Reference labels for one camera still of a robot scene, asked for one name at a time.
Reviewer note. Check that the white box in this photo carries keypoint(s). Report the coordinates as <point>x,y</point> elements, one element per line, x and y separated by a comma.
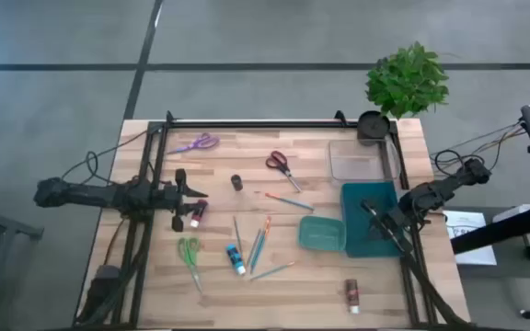
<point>513,213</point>

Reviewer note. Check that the large teal plastic tray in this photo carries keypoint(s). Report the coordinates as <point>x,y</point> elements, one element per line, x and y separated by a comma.
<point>357,241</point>

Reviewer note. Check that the black plant pot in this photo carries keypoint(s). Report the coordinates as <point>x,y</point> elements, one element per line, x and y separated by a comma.
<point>373,128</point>

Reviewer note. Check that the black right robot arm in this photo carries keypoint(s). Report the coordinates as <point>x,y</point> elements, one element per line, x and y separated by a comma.
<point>435,190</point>

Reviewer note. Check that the red paint bottle white cap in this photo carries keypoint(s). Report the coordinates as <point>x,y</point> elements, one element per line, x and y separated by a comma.
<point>198,217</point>

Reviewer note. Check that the black metal table frame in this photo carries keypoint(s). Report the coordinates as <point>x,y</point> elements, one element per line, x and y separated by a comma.
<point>246,124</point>

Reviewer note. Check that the brown paint bottle white cap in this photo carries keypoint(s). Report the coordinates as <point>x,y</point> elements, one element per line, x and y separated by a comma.
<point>352,294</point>

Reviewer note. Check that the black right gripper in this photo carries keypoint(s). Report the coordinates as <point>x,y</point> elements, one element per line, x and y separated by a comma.
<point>394,223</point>

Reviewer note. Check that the black frame clamp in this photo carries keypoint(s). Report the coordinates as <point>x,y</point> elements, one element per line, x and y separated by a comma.
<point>340,117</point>
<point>169,117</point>

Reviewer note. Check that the white printed paper sheet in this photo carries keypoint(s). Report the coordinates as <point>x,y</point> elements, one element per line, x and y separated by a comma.
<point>469,248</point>

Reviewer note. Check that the black paint bottle white cap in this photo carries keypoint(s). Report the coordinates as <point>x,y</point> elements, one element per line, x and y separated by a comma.
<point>236,183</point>

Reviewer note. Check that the blue paint bottle white cap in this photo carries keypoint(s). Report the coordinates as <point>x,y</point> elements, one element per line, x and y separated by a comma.
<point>235,258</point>

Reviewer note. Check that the clear plastic container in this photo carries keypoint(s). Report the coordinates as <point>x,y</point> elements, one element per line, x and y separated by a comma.
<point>357,161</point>

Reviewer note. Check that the small green plastic tray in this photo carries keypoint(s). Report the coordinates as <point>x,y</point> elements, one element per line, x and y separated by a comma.
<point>322,234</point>

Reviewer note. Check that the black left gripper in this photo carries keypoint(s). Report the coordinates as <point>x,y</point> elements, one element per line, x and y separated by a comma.
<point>170,198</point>

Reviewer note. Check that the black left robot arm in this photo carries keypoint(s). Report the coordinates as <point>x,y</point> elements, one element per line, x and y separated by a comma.
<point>85,195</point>

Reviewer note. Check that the green leafy plant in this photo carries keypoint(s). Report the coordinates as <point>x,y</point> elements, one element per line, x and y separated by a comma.
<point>405,83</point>

